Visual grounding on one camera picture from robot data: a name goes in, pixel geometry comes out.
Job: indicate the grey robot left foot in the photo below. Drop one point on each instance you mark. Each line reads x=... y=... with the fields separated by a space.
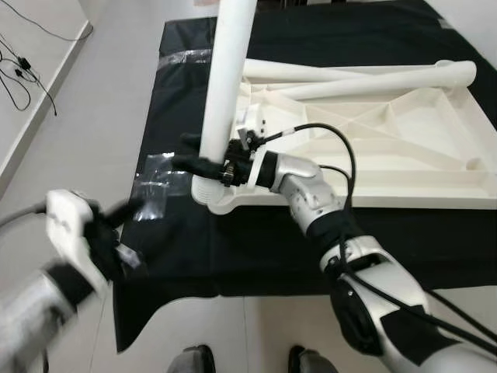
x=192 y=360

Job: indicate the clear tape strip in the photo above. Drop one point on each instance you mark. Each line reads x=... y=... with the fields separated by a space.
x=185 y=55

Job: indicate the large clear tape patch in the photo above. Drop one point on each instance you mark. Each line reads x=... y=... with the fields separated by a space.
x=163 y=186

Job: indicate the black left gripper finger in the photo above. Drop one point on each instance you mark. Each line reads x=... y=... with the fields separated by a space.
x=126 y=214

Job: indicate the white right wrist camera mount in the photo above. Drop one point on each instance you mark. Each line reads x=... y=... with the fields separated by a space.
x=250 y=124

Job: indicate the grey robot foot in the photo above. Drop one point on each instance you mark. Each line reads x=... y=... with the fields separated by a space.
x=192 y=360
x=314 y=360

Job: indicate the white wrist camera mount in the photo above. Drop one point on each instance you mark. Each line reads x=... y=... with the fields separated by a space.
x=66 y=225
x=250 y=124

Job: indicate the black wall plug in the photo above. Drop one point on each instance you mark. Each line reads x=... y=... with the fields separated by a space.
x=25 y=62

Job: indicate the grey robot right foot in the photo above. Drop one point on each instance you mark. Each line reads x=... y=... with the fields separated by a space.
x=314 y=360

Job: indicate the white plastic table top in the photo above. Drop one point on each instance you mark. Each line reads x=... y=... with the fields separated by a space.
x=404 y=148

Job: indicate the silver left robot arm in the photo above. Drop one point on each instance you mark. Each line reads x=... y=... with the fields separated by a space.
x=31 y=318

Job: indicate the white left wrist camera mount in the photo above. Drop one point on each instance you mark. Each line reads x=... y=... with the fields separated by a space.
x=66 y=225

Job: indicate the black tablecloth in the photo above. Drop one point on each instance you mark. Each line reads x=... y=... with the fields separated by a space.
x=233 y=256

